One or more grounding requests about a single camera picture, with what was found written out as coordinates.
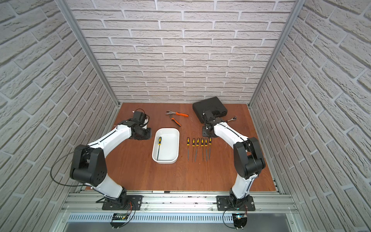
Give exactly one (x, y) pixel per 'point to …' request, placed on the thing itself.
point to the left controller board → (119, 216)
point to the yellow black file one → (160, 144)
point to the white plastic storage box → (167, 152)
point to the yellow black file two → (209, 143)
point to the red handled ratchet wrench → (233, 118)
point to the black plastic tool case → (211, 104)
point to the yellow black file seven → (188, 144)
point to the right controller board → (239, 220)
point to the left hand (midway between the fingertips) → (150, 133)
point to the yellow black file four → (202, 143)
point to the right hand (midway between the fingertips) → (210, 132)
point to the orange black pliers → (170, 113)
